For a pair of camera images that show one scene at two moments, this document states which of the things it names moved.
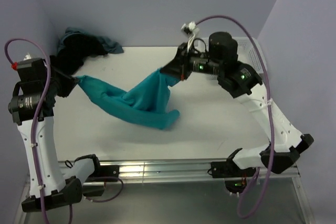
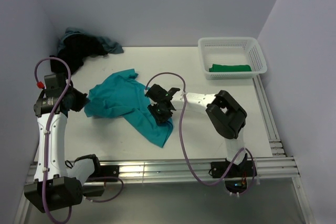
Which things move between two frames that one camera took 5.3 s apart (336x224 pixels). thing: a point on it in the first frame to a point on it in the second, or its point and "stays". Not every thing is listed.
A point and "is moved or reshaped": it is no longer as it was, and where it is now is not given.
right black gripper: x=176 y=67 to x=158 y=118
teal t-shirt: x=148 y=104 is moved or reshaped
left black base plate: x=109 y=170 stays
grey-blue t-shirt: x=109 y=46 stays
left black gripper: x=70 y=82 to x=82 y=100
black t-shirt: x=75 y=48 stays
